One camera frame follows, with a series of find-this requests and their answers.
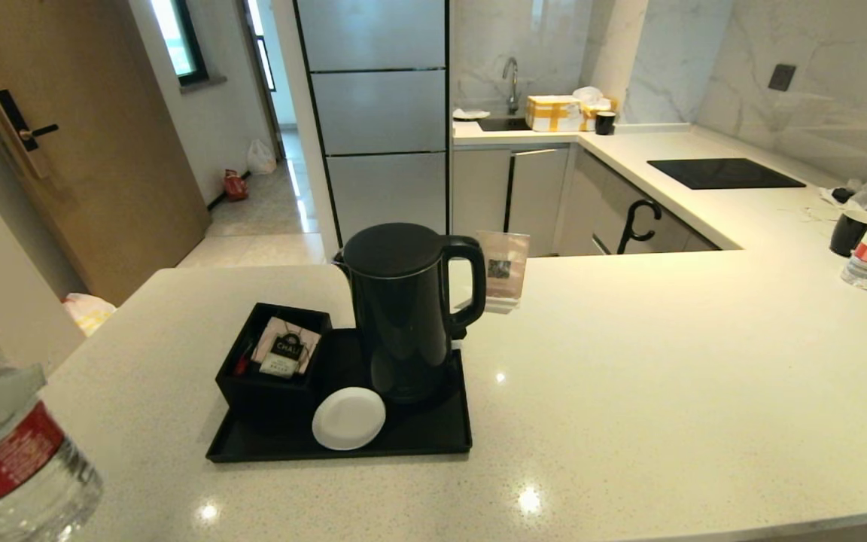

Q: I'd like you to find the black electric kettle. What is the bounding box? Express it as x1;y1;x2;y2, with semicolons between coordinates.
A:
332;223;488;405

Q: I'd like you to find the beige tea bag sachet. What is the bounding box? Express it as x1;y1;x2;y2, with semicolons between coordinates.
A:
251;317;321;377

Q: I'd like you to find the white and yellow plastic bag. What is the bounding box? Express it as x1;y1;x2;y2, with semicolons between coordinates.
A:
62;293;116;337

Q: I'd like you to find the black divided organizer box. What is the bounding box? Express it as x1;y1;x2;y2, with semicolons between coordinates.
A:
215;303;333;424

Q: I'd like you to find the black and gold door lock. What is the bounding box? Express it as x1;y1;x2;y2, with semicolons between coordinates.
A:
0;89;59;180

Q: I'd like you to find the brown wooden door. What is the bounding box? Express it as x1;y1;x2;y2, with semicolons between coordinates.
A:
0;0;211;306

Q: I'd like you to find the white round paper coaster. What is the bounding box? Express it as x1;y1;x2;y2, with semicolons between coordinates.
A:
312;387;387;451

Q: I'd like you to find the black framed window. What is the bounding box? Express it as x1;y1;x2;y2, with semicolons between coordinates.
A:
150;0;208;86

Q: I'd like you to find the black rectangular serving tray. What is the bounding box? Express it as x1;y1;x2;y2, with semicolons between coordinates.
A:
205;325;473;463

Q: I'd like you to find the silver refrigerator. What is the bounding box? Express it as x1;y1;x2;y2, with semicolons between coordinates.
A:
294;0;451;245

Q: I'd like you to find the acrylic QR code sign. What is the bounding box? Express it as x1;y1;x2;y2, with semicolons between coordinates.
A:
479;230;531;314

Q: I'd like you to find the white cabinet door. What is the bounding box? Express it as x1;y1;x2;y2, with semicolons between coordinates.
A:
452;148;513;236
509;148;571;257

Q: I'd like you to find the chrome kitchen faucet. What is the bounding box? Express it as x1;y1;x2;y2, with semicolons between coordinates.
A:
502;57;521;114

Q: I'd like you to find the large yellow-taped cardboard box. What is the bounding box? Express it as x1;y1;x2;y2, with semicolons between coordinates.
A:
525;95;583;132

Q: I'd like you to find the small yellow-taped cardboard box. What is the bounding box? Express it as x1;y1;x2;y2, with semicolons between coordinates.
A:
580;98;619;131

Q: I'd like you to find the black induction cooktop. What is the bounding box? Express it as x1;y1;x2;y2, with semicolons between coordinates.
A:
646;158;807;190

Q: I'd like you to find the black mug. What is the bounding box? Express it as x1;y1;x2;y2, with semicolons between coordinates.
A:
829;211;867;258

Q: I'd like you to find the crumpled clear plastic packaging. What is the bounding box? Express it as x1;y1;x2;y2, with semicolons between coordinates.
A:
821;179;867;213

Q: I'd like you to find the black curved cane handle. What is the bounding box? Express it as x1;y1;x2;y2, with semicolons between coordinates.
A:
617;199;662;255

